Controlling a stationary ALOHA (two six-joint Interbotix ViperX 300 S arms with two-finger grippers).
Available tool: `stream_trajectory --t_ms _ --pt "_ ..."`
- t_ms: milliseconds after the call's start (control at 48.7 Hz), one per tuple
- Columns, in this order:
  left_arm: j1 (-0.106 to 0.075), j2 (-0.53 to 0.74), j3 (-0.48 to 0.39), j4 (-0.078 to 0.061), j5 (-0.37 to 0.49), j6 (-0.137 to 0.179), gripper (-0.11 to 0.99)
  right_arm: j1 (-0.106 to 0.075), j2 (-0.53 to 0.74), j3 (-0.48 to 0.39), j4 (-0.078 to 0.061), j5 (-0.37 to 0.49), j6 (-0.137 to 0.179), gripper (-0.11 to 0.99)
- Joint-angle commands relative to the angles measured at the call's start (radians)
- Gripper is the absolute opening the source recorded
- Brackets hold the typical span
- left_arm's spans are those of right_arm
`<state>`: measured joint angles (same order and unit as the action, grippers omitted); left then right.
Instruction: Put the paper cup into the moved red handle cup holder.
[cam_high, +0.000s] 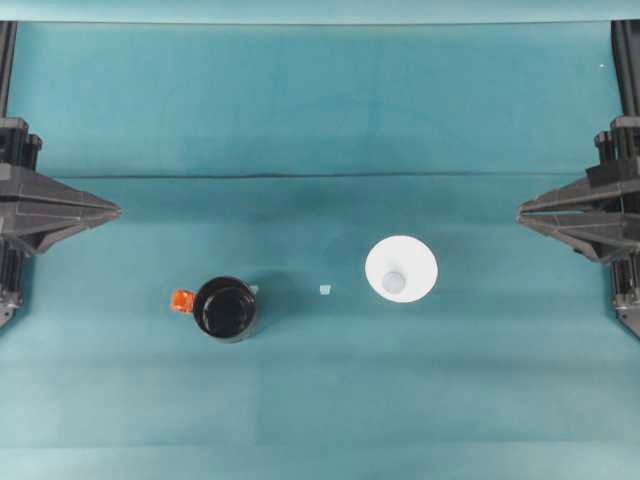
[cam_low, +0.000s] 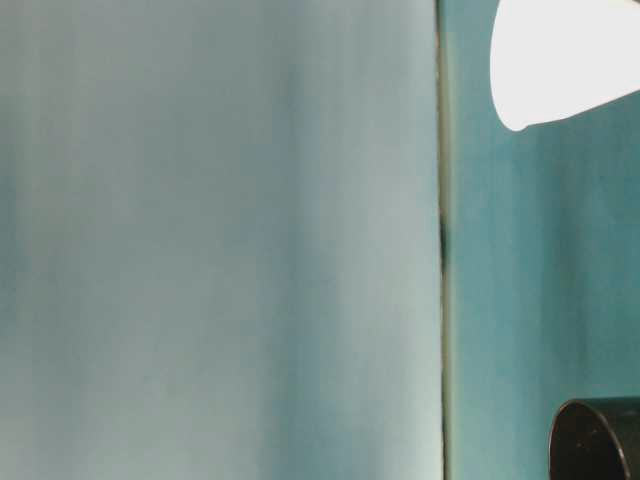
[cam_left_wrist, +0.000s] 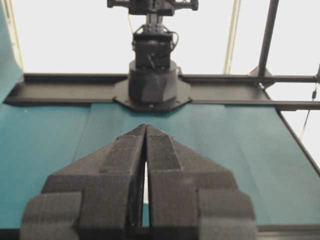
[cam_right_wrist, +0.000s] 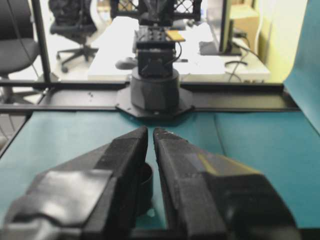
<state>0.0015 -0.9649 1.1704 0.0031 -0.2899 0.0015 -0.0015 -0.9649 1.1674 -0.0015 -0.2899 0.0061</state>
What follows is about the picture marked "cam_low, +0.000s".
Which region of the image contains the white paper cup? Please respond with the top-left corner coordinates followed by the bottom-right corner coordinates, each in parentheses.
top-left (489, 0), bottom-right (640, 133)

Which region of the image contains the black cup holder red handle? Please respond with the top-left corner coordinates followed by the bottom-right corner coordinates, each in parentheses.
top-left (548, 397), bottom-right (640, 480)

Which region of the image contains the blue-green table cloth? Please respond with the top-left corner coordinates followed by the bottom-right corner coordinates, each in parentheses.
top-left (438, 0), bottom-right (640, 480)

